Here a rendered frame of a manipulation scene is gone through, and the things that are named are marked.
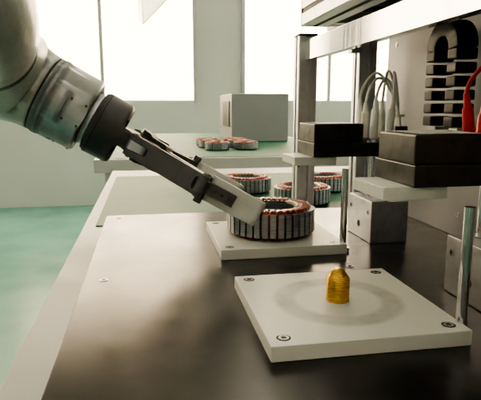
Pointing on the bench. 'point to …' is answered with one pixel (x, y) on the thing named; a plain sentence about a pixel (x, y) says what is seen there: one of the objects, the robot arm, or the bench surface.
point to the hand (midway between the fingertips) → (240, 200)
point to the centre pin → (337, 286)
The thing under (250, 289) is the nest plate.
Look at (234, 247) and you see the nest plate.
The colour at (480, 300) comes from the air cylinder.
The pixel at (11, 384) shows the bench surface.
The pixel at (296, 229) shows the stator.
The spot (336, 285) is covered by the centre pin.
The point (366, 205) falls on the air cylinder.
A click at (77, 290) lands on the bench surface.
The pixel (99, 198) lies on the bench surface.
